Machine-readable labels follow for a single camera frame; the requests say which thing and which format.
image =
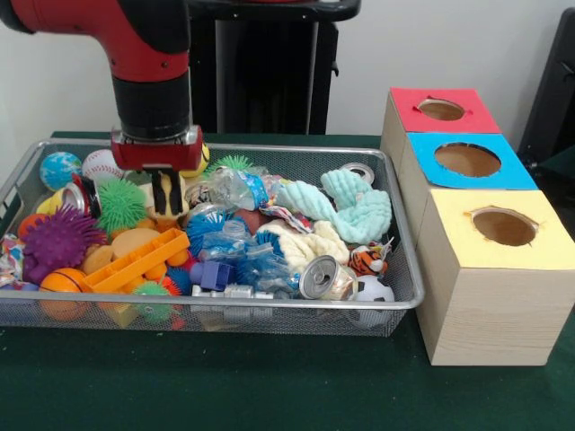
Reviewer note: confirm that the yellow smiley ball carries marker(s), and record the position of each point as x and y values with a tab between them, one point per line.
206	164

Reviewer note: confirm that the black and white soccer ball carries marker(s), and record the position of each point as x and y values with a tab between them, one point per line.
375	289

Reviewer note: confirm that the orange basketball toy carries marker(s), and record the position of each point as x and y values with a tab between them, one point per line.
63	280

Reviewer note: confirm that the black flat panel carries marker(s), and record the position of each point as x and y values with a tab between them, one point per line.
552	90

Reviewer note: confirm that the blue globe ball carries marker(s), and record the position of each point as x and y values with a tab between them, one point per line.
60	170

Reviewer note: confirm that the dark green table cloth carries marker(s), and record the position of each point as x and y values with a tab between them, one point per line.
269	386
563	166

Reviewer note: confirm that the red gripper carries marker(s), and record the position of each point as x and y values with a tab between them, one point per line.
157	155

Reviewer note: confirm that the green tentacle puffer ball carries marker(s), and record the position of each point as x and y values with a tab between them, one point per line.
121	204

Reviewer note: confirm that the wooden box with three holes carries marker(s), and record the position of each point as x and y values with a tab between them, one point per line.
494	310

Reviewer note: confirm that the purple spiky ball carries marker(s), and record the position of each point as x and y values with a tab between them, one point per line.
58	242

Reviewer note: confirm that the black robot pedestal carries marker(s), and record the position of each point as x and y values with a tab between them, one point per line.
269	67

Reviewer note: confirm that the orange plastic building block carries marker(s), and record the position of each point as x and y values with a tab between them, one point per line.
135	259

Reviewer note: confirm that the yellow plush duck toy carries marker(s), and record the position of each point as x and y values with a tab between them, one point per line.
170	193

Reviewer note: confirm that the cream white cloth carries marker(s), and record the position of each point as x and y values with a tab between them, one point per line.
310	247

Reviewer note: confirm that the mint green cloth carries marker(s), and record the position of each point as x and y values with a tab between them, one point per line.
359	211

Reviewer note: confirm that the shallow metal mesh bin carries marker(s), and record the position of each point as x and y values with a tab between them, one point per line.
314	310

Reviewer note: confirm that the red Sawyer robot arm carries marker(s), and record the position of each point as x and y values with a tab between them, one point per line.
144	54

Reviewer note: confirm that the white baseball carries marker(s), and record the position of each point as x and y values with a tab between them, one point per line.
96	165

